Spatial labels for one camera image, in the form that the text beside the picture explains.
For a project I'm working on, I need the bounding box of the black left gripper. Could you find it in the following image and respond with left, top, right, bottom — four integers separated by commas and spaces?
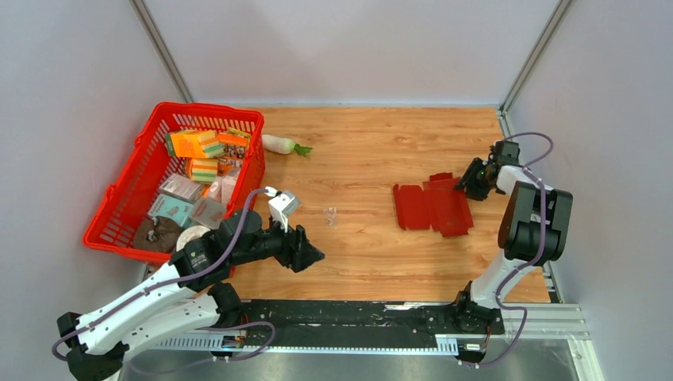
231, 211, 326, 272

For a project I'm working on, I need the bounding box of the red paper box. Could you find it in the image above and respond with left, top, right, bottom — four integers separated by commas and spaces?
392, 172, 474, 237

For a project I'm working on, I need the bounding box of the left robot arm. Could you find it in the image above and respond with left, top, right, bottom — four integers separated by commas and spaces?
52, 210, 325, 380

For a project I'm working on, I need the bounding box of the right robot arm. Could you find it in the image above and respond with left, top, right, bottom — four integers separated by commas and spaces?
451, 140, 573, 333

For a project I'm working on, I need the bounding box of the orange snack box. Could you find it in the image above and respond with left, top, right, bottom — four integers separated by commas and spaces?
217, 129, 252, 176

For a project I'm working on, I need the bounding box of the clear plastic scrap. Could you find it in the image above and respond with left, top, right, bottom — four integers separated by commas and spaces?
323, 207, 338, 228

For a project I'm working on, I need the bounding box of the grey pink packet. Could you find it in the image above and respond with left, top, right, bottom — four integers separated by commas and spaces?
189, 197, 226, 229

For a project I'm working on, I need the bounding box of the pink white carton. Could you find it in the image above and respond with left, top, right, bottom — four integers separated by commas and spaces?
206, 167, 240, 205

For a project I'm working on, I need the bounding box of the white radish toy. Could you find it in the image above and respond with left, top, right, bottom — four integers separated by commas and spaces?
262, 134, 313, 157

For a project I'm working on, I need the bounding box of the white tape roll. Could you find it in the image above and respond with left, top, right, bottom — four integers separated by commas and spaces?
175, 225, 210, 252

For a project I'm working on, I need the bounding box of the orange sponge pack lower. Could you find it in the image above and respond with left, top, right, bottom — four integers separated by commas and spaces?
184, 158, 218, 184

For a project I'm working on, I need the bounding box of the orange sponge pack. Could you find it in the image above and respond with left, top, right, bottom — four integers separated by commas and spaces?
184, 158, 218, 184
164, 129, 225, 159

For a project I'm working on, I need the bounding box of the brown pouch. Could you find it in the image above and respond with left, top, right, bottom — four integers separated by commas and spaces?
131, 216, 183, 253

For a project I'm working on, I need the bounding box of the teal packet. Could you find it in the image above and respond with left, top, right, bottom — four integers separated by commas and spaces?
147, 194, 194, 229

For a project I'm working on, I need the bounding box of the orange sponge pack upper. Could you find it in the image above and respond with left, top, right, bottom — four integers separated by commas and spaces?
164, 129, 225, 159

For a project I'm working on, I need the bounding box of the red plastic basket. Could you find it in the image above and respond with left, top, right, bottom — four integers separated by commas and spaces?
83, 102, 265, 265

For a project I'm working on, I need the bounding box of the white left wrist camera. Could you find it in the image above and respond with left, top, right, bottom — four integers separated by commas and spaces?
265, 187, 301, 233

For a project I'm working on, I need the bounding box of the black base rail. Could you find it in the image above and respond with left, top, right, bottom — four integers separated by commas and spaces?
215, 299, 505, 349

